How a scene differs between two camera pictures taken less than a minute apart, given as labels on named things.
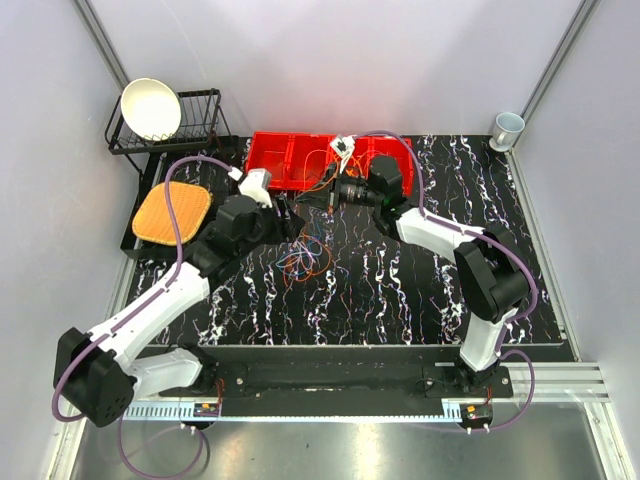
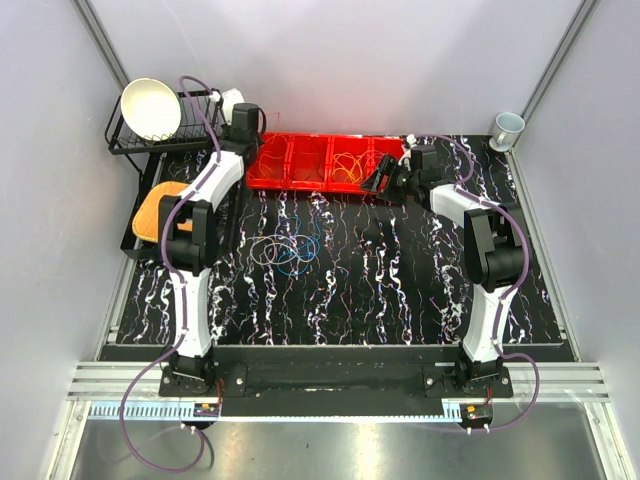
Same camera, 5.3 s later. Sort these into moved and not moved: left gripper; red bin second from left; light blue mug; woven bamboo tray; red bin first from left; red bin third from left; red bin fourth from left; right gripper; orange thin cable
Moved: left gripper; orange thin cable; right gripper
Not moved: red bin second from left; red bin first from left; woven bamboo tray; light blue mug; red bin fourth from left; red bin third from left
